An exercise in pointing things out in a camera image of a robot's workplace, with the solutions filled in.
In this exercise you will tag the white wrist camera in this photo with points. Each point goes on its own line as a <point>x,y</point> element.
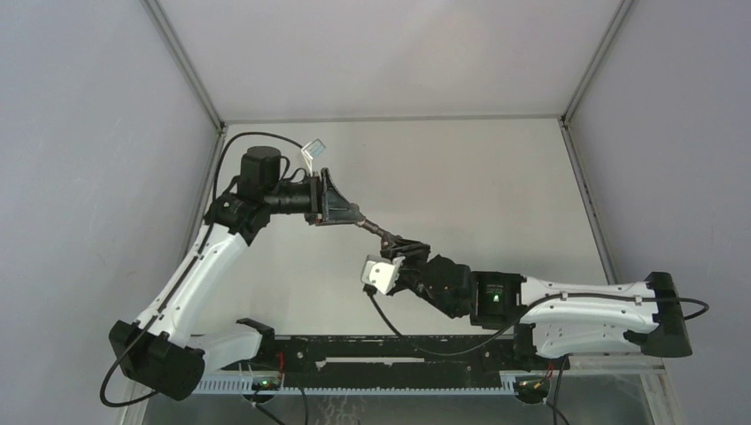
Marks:
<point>380,273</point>
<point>310,151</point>

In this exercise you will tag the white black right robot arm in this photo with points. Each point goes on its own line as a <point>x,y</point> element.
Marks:
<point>549,319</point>

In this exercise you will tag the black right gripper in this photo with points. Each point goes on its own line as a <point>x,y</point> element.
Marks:
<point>413,252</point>

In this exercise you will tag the metal elbow pipe fitting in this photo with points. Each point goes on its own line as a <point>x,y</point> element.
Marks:
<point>357,218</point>

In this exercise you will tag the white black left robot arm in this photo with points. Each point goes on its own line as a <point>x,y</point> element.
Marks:
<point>157,349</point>

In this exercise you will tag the white slotted cable duct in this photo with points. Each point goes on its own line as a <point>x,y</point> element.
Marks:
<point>247,385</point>

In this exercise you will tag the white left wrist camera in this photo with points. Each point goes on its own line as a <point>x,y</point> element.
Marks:
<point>310,151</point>

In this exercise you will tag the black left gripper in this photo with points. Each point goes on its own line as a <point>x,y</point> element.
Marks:
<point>332,197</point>

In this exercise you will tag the metal water faucet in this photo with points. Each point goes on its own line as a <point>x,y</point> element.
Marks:
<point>378,233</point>

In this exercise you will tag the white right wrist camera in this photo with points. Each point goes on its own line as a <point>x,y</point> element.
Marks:
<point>380,273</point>

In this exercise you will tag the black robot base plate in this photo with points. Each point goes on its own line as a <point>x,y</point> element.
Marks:
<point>409,361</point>

